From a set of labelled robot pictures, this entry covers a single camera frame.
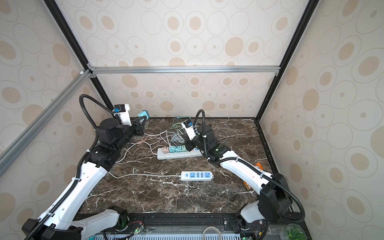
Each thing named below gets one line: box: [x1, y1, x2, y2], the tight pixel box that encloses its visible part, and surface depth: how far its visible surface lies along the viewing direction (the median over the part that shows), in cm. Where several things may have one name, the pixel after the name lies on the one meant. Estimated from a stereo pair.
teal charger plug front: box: [169, 145, 177, 153], surface depth 96 cm
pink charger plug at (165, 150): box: [162, 146, 170, 154], surface depth 95 cm
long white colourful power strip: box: [157, 145, 203, 160], surface depth 98 cm
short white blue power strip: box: [179, 171, 215, 181], surface depth 89 cm
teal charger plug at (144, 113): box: [138, 110, 150, 120], surface depth 70 cm
